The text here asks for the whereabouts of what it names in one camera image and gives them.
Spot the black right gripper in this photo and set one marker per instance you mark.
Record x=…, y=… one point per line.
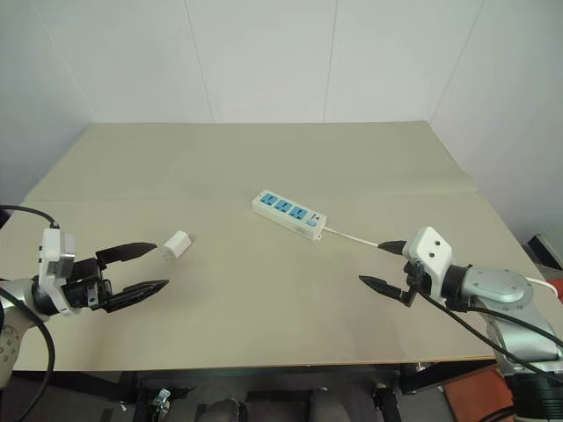
x=412, y=279

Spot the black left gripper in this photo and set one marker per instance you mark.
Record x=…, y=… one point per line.
x=83, y=286

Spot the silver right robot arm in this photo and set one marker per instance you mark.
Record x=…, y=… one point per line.
x=510, y=316

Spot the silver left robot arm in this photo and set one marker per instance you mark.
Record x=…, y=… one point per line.
x=15, y=325

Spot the white plug adapter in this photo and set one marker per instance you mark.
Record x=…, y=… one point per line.
x=177, y=245

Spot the white power strip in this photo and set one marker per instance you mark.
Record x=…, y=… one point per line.
x=289, y=214

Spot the black caster wheel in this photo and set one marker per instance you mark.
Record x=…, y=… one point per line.
x=162, y=397
x=382, y=397

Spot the dark rounded robot foot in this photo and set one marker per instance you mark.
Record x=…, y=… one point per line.
x=222, y=410
x=326, y=406

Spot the red floor mat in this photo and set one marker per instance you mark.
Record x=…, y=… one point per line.
x=477, y=393

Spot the black box with grey top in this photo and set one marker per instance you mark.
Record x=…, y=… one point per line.
x=546, y=247

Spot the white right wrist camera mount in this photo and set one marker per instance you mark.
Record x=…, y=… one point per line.
x=430, y=259

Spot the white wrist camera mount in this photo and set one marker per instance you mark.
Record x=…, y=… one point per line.
x=55, y=270
x=430, y=259

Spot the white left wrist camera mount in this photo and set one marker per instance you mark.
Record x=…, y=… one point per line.
x=55, y=270

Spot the black table frame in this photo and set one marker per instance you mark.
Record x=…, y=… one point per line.
x=272, y=387

